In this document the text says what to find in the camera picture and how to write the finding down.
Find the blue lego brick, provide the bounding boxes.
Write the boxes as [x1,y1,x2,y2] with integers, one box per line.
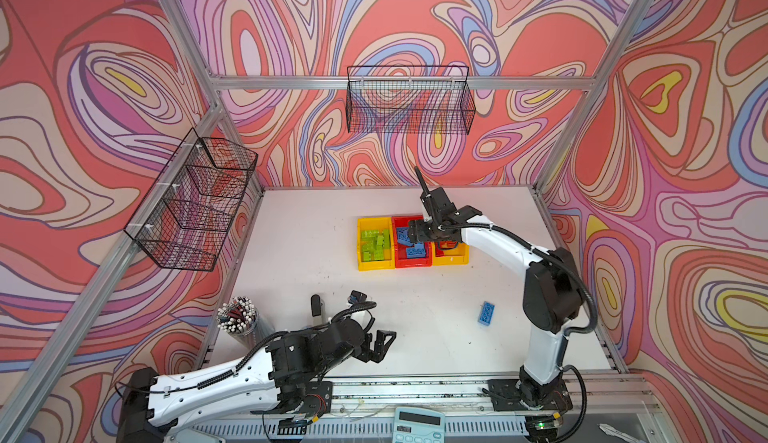
[395,227,413,247]
[478,301,495,327]
[405,243,427,259]

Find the green lego brick long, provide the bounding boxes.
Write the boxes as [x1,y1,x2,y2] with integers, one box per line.
[360,230,379,245]

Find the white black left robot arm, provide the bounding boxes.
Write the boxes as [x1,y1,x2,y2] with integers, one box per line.
[116,307,397,442]

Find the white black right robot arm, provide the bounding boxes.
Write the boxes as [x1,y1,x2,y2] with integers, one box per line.
[408,184,598,409]

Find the yellow right plastic bin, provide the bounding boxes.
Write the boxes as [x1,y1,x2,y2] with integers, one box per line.
[431,219,470,266]

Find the yellow plastic bin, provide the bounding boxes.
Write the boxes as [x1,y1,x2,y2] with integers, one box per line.
[431,219,470,266]
[356,217,395,271]

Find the grey marker pen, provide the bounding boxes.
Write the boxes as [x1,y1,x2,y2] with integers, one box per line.
[310,294,325,326]

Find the red middle plastic bin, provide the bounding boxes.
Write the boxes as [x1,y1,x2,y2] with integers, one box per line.
[391,215,432,269]

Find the yellow left plastic bin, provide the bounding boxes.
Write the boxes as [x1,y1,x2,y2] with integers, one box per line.
[356,217,395,271]

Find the light blue calculator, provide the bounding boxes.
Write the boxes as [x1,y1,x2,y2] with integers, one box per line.
[392,406,446,443]

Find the black wire basket back wall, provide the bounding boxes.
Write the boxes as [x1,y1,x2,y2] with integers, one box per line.
[345,63,476,135]

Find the black wire basket wall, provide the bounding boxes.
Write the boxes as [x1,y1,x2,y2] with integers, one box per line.
[123,129,258,272]
[345,63,476,135]

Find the black wire basket left wall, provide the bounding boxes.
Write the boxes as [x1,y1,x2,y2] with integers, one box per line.
[123,129,258,272]

